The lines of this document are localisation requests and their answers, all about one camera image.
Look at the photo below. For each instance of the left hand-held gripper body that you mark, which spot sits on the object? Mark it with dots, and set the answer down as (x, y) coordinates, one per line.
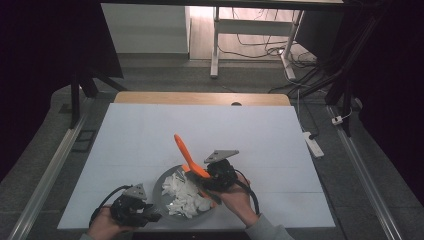
(128, 208)

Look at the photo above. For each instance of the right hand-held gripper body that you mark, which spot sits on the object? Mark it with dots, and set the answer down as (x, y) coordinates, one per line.
(221, 173)

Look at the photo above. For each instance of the gray round plate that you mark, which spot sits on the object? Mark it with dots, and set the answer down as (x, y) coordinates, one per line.
(160, 193)

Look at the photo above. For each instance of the white food pieces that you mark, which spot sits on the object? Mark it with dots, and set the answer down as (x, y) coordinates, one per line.
(185, 196)

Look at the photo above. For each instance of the orange hand brush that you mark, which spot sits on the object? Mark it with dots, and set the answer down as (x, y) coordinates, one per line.
(186, 155)

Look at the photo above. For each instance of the person's left hand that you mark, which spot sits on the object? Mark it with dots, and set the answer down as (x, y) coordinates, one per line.
(105, 225)

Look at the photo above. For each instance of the person's right hand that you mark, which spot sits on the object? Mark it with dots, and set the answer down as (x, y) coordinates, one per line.
(238, 200)

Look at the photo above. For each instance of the white power strip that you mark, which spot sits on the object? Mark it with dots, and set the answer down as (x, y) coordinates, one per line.
(313, 145)

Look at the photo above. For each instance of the black tripod stand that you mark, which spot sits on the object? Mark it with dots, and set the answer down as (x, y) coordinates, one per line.
(75, 100)

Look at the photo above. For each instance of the small white adapter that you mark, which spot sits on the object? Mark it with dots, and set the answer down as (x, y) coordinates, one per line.
(337, 120)

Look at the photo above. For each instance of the aluminium rail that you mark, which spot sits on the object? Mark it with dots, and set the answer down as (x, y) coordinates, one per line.
(366, 180)
(50, 176)

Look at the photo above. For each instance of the white desk frame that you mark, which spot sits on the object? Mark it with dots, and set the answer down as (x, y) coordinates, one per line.
(253, 26)

